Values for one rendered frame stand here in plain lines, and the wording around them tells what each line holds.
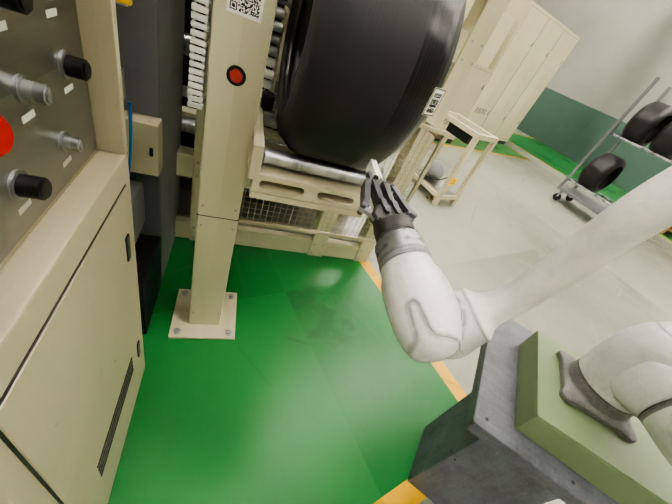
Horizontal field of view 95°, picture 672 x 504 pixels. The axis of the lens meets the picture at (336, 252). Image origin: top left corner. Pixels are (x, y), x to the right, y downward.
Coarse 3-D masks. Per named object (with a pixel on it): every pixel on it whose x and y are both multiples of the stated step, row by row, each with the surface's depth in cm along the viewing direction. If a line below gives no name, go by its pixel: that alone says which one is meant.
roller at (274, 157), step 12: (264, 156) 83; (276, 156) 84; (288, 156) 85; (300, 156) 87; (288, 168) 87; (300, 168) 87; (312, 168) 88; (324, 168) 89; (336, 168) 90; (348, 168) 92; (348, 180) 93; (360, 180) 94
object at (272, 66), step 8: (280, 8) 101; (288, 8) 105; (280, 16) 102; (288, 16) 101; (280, 24) 102; (272, 32) 105; (280, 32) 104; (272, 40) 106; (280, 40) 108; (272, 48) 106; (280, 48) 106; (272, 56) 119; (280, 56) 108; (272, 64) 110; (272, 72) 112; (264, 80) 114; (272, 80) 116; (272, 88) 114
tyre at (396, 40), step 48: (336, 0) 55; (384, 0) 55; (432, 0) 58; (288, 48) 97; (336, 48) 58; (384, 48) 59; (432, 48) 61; (288, 96) 104; (336, 96) 63; (384, 96) 65; (288, 144) 85; (336, 144) 75; (384, 144) 75
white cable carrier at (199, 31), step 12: (204, 0) 66; (192, 12) 67; (204, 12) 67; (192, 24) 68; (204, 24) 69; (192, 36) 70; (204, 36) 70; (192, 48) 71; (204, 48) 72; (192, 60) 73; (204, 60) 73; (192, 72) 74; (204, 72) 76; (192, 84) 76; (204, 84) 79; (192, 96) 78; (204, 96) 81
